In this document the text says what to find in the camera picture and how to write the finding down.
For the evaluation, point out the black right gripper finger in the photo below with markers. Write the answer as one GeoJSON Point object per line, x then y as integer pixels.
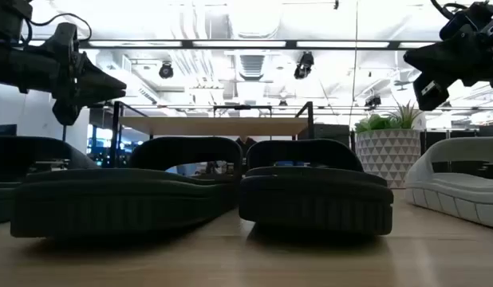
{"type": "Point", "coordinates": [434, 57]}

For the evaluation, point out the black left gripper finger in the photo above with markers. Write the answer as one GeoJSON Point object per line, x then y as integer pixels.
{"type": "Point", "coordinates": [99, 99]}
{"type": "Point", "coordinates": [99, 79]}

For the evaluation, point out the black rubber slide sandal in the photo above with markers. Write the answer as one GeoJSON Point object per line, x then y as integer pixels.
{"type": "Point", "coordinates": [111, 203]}
{"type": "Point", "coordinates": [314, 203]}
{"type": "Point", "coordinates": [15, 159]}

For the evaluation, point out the light grey slide sandal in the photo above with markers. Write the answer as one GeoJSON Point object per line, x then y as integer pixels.
{"type": "Point", "coordinates": [454, 191]}

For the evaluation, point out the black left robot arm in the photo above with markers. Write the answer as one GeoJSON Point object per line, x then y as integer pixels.
{"type": "Point", "coordinates": [15, 68]}

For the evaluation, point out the black ceiling spotlight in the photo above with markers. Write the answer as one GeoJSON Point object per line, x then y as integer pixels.
{"type": "Point", "coordinates": [373, 101]}
{"type": "Point", "coordinates": [304, 65]}
{"type": "Point", "coordinates": [166, 70]}

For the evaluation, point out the green succulent plant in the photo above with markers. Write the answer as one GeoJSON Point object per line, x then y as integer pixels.
{"type": "Point", "coordinates": [374, 123]}

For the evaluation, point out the white patterned plant pot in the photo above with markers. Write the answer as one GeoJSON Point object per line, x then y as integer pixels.
{"type": "Point", "coordinates": [386, 155]}

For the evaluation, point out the black cabinet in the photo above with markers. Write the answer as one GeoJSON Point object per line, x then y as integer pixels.
{"type": "Point", "coordinates": [330, 135]}

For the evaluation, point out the black overhead light bar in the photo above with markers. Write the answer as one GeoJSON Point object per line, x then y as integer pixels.
{"type": "Point", "coordinates": [290, 44]}

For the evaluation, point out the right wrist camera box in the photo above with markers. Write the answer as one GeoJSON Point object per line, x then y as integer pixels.
{"type": "Point", "coordinates": [466, 20]}

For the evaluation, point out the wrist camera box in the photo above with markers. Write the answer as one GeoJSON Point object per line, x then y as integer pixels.
{"type": "Point", "coordinates": [65, 36]}
{"type": "Point", "coordinates": [466, 20]}

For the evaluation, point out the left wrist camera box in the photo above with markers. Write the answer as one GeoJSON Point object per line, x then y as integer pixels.
{"type": "Point", "coordinates": [65, 36]}

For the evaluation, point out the wooden shelf with black frame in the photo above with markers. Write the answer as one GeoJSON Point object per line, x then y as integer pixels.
{"type": "Point", "coordinates": [214, 125]}

